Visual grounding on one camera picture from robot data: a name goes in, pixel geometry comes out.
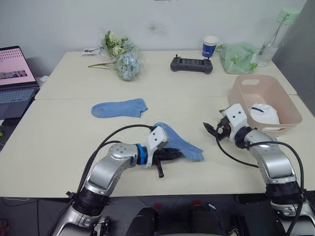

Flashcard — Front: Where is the blue white paper cup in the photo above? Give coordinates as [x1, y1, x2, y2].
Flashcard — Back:
[202, 35, 220, 59]

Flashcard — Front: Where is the dark grey remote controller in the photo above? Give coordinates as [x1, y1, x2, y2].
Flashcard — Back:
[169, 54, 214, 75]

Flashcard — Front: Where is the dark rounded shape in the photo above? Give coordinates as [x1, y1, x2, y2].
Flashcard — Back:
[189, 205, 222, 236]
[128, 206, 158, 236]

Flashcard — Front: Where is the white green flower bouquet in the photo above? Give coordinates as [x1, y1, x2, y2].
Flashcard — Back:
[100, 30, 139, 58]

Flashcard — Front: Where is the small white packet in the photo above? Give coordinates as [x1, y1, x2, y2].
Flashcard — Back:
[82, 47, 102, 56]

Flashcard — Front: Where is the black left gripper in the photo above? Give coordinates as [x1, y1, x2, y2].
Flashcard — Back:
[152, 147, 184, 165]

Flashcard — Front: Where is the light blue sock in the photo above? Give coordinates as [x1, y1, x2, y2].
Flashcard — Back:
[153, 121, 205, 163]
[91, 98, 149, 119]

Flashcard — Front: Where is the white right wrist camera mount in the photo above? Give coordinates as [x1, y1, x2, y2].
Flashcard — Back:
[222, 103, 249, 144]

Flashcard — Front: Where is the grey partition panel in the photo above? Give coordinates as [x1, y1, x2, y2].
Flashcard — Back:
[271, 0, 315, 99]

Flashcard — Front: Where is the green plastic bag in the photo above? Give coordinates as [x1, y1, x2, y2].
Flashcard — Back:
[216, 42, 258, 75]

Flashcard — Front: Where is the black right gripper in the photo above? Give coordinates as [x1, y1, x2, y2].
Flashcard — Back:
[202, 109, 233, 143]

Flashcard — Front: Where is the blue hydrangea artificial flower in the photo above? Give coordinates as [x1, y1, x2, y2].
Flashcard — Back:
[87, 54, 140, 82]

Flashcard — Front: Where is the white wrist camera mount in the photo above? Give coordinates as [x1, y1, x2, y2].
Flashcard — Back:
[144, 126, 170, 170]
[222, 103, 249, 144]

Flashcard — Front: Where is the grey laptop pink screen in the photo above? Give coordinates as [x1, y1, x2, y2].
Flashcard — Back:
[0, 45, 41, 121]

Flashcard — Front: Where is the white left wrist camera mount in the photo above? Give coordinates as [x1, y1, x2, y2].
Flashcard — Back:
[144, 126, 170, 170]

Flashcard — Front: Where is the white sock pair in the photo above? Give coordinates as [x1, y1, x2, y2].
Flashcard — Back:
[249, 103, 280, 125]

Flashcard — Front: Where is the pink plastic container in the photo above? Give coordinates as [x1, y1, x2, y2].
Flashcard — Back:
[228, 74, 303, 138]

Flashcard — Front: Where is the clear bottle green lid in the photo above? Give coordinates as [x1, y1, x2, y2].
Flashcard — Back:
[255, 7, 301, 68]

